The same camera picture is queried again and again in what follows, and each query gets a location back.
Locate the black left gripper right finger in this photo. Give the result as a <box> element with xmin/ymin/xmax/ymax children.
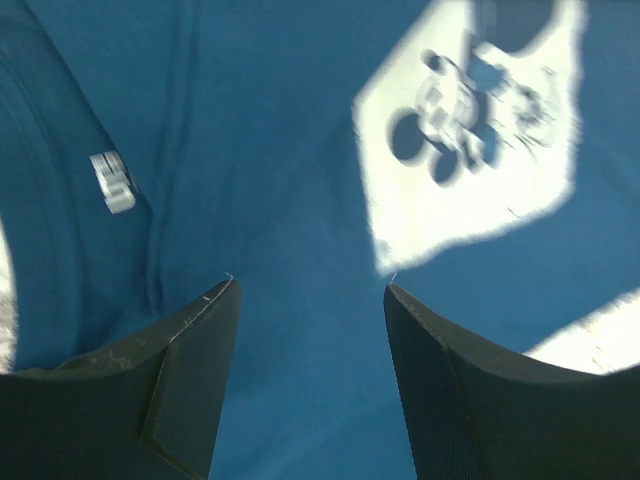
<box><xmin>384</xmin><ymin>284</ymin><xmax>639</xmax><ymax>480</ymax></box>

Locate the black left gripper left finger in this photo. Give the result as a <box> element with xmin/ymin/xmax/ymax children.
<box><xmin>1</xmin><ymin>280</ymin><xmax>242</xmax><ymax>480</ymax></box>

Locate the blue printed t-shirt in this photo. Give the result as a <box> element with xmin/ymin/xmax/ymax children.
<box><xmin>1</xmin><ymin>0</ymin><xmax>639</xmax><ymax>479</ymax></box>

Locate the floral patterned tablecloth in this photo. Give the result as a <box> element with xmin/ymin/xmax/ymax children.
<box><xmin>1</xmin><ymin>211</ymin><xmax>639</xmax><ymax>377</ymax></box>

